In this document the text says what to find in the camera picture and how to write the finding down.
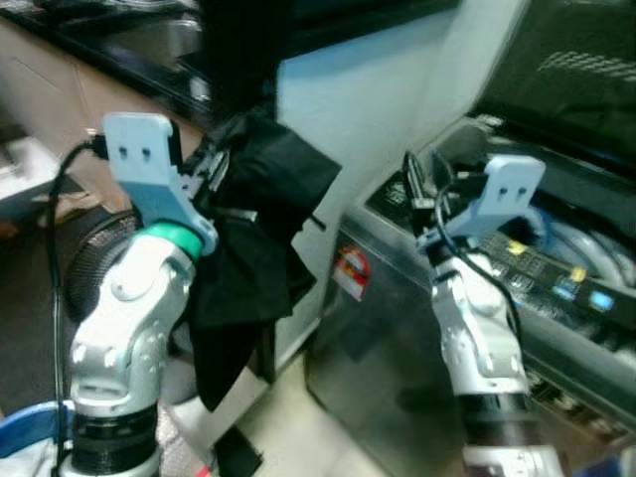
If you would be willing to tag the black garment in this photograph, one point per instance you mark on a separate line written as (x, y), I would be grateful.
(263, 238)

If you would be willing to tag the silver top-load washing machine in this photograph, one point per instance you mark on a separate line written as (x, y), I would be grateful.
(388, 348)

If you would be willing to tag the dark washing machine lid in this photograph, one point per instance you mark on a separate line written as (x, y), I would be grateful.
(566, 70)

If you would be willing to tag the red and white sticker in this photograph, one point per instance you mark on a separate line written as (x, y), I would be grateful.
(353, 271)

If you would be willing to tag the blue cloth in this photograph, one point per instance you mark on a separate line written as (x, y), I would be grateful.
(553, 229)

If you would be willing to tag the black-topped wooden counter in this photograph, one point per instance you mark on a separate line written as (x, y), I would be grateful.
(89, 70)

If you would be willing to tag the white box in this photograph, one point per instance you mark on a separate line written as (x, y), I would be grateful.
(25, 179)

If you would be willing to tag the white packet with red print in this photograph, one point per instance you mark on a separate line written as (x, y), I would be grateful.
(179, 437)

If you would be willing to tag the small black floor item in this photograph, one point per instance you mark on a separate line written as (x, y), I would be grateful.
(238, 455)

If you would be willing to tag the blue laundry basket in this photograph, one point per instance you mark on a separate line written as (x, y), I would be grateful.
(25, 437)

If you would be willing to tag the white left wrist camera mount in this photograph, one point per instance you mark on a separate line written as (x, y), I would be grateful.
(149, 174)

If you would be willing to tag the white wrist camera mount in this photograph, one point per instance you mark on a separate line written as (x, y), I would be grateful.
(502, 194)
(149, 174)

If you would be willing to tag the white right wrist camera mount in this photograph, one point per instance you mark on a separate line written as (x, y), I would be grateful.
(502, 194)

